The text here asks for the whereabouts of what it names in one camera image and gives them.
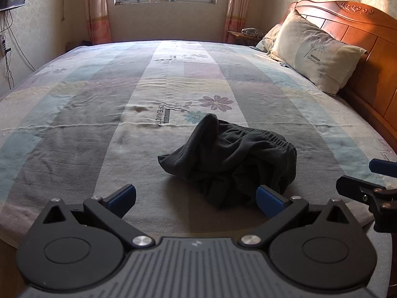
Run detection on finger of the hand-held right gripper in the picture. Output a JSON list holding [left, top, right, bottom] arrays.
[[336, 175, 397, 233], [368, 158, 397, 177]]

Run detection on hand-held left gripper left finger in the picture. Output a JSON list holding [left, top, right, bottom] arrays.
[[42, 184, 156, 250]]

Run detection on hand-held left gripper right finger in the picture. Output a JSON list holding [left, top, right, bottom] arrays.
[[237, 185, 354, 250]]

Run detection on dark grey pants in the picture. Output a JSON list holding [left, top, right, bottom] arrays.
[[157, 113, 298, 210]]

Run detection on patchwork floral bed sheet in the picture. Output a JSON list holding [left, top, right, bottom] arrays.
[[0, 40, 397, 249]]

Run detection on wooden headboard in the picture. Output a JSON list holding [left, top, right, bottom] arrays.
[[281, 0, 397, 156]]

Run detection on large beige printed pillow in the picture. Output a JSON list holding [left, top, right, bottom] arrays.
[[267, 8, 367, 96]]

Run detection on small floral pillow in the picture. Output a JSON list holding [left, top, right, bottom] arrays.
[[255, 23, 282, 53]]

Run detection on wooden nightstand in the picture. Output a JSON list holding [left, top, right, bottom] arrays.
[[226, 30, 264, 47]]

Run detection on pink checked curtain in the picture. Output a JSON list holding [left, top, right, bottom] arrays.
[[83, 0, 112, 45], [223, 0, 255, 42]]

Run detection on black wall cables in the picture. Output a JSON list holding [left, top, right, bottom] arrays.
[[0, 9, 36, 90]]

